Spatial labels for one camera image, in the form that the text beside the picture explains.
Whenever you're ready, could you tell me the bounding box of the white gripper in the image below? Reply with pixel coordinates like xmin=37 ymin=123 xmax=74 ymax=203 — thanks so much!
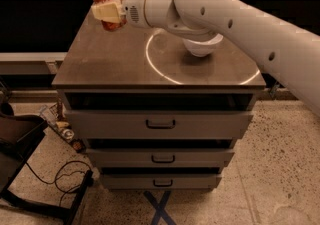
xmin=91 ymin=0 xmax=147 ymax=28

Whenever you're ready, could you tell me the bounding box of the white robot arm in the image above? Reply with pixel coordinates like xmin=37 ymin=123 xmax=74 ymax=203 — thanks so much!
xmin=92 ymin=0 xmax=320 ymax=115

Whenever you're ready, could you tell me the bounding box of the white ceramic bowl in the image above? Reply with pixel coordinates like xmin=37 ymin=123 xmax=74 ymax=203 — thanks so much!
xmin=183 ymin=34 xmax=223 ymax=57

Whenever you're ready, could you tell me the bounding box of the grey drawer cabinet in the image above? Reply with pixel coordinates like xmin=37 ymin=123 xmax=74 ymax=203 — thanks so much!
xmin=53 ymin=15 xmax=265 ymax=176

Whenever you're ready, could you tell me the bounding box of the middle grey drawer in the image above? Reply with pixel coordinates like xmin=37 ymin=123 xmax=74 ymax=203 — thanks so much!
xmin=87 ymin=149 xmax=234 ymax=168

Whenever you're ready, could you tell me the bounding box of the black chair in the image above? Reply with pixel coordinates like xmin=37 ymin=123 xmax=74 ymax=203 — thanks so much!
xmin=0 ymin=102 xmax=93 ymax=225

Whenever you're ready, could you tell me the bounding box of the bottom grey drawer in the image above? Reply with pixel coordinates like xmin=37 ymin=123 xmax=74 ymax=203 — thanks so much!
xmin=100 ymin=174 xmax=222 ymax=190

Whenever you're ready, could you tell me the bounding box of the blue tape cross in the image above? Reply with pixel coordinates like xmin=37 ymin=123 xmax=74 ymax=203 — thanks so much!
xmin=144 ymin=191 xmax=177 ymax=225

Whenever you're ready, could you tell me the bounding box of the black cable on floor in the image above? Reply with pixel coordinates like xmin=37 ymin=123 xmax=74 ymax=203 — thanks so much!
xmin=25 ymin=159 xmax=93 ymax=207

